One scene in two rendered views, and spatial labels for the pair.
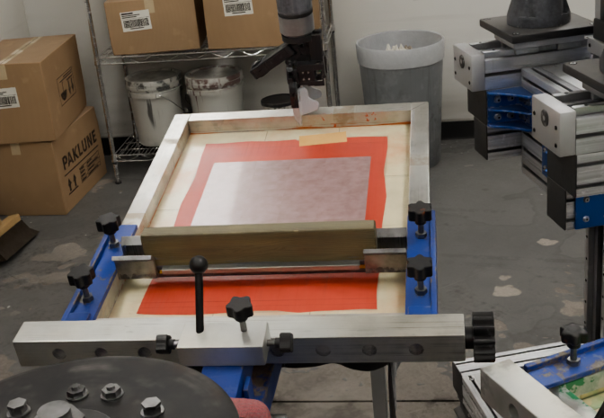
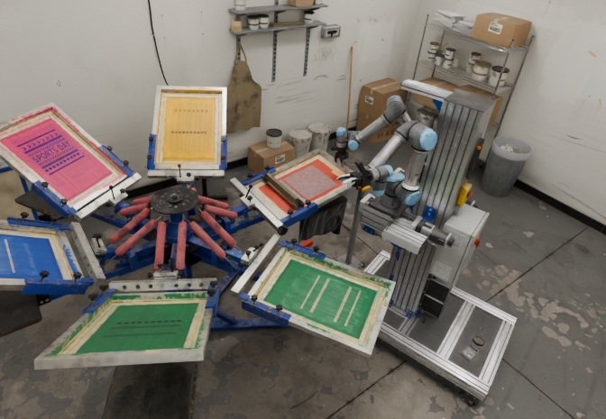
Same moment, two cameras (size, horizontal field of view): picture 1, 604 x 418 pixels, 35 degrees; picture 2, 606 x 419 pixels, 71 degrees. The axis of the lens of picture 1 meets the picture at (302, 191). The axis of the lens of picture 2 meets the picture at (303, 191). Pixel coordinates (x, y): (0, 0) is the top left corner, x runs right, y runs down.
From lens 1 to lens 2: 2.22 m
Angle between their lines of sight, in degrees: 38
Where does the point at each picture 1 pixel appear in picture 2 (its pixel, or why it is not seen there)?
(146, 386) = (191, 198)
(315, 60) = (342, 154)
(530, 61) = not seen: hidden behind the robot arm
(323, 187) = (318, 185)
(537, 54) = not seen: hidden behind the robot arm
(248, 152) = (321, 166)
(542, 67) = not seen: hidden behind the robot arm
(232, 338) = (247, 202)
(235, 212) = (298, 178)
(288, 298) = (279, 202)
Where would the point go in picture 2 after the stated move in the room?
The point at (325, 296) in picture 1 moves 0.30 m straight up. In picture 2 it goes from (284, 206) to (287, 173)
